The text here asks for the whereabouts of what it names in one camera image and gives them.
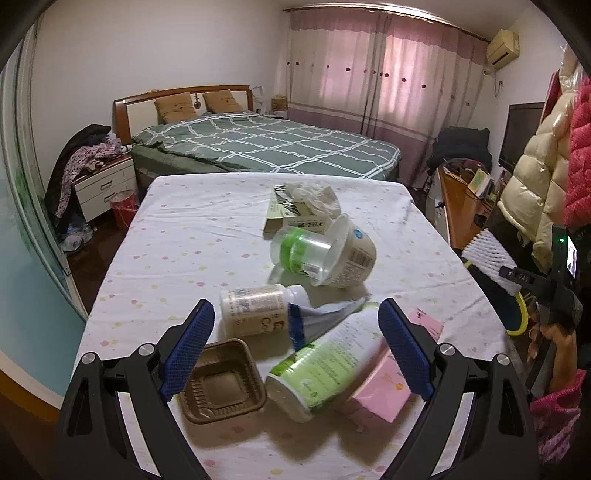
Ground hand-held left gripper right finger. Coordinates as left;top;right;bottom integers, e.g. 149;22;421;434
378;298;539;480

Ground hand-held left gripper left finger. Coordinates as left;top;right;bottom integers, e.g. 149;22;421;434
54;299;218;480

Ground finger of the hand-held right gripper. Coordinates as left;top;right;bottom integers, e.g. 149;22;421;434
499;266;551;296

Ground teal bin with yellow rim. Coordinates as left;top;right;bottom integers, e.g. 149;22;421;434
505;292;529;336

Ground pink paper box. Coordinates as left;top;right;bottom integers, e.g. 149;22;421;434
339;344;411;423

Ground brown plastic food tray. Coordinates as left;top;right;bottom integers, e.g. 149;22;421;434
181;338;267;424

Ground white pill bottle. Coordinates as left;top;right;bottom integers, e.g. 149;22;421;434
219;284;309;337

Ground blue and white wrapper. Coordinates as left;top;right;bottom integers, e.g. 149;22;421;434
287;298;370;354

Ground green and white bottle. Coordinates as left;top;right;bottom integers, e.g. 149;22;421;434
265;302;391;423

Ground cream yogurt tub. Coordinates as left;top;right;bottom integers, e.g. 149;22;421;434
318;213;378;289

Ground clear cup with green label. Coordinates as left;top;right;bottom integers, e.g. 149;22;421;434
270;226;343;287

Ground person's right forearm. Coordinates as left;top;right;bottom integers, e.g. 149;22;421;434
530;367;588;464

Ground person's right hand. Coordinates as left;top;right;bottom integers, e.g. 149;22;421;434
526;319;578;370

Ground pink paper note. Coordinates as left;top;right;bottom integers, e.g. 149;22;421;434
409;308;445;342

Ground white bristle brush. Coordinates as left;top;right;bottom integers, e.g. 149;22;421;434
463;229;519;301

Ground wooden bench top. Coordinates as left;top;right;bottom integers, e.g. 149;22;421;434
436;164;502;251

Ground white dotted tablecloth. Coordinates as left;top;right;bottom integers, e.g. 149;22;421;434
74;174;509;480

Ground books on cabinet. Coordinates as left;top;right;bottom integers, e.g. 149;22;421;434
465;168;493;200

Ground cream puffer jacket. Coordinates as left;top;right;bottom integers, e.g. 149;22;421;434
499;55;583;272

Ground pink dotted jacket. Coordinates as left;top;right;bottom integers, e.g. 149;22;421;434
562;76;591;224

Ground black television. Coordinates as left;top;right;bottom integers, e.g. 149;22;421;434
499;102;546;172

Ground dark clothes pile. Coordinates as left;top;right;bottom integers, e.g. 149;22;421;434
427;127;493;172

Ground red bucket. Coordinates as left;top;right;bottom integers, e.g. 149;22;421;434
109;189;139;229

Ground green and white carton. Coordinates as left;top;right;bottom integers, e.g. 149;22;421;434
263;185;334;239

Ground crumpled clear plastic bag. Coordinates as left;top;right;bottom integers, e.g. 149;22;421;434
281;182;341;220

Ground white nightstand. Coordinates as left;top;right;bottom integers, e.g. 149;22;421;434
74;154;137;222

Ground sliding glass door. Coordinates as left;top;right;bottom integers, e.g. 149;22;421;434
0;37;89;411

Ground purple floral cloth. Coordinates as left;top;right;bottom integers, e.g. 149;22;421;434
61;138;131;204

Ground green checked duvet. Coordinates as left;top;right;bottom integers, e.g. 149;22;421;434
130;112;402;179

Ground dark jacket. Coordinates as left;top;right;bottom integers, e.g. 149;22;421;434
44;124;112;220

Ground beige air conditioner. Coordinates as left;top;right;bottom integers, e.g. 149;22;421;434
486;28;520;71

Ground pink and white curtain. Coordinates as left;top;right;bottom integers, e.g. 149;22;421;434
285;7;490;153

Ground brown pillow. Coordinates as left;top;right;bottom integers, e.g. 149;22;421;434
203;90;243;114
154;91;198;123

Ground wooden bed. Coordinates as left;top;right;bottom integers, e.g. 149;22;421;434
112;84;402;182

